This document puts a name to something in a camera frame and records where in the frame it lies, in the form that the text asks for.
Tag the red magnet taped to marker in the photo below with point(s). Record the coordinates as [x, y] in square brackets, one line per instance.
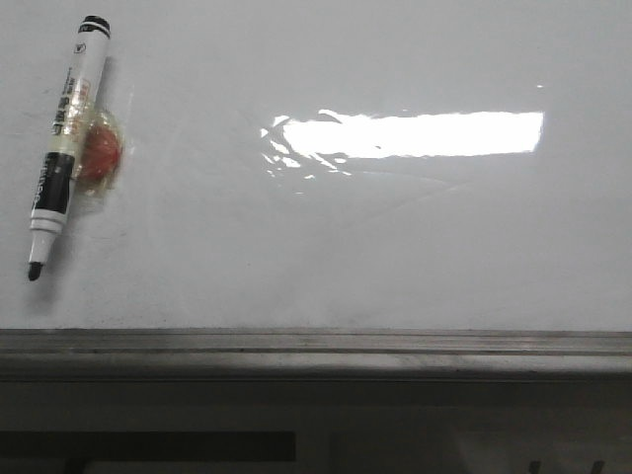
[102, 155]

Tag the black and white marker pen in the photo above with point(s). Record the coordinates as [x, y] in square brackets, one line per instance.
[61, 164]

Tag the white whiteboard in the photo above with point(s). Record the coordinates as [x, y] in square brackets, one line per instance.
[424, 165]

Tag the grey aluminium whiteboard frame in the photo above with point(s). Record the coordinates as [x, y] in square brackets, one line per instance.
[322, 354]

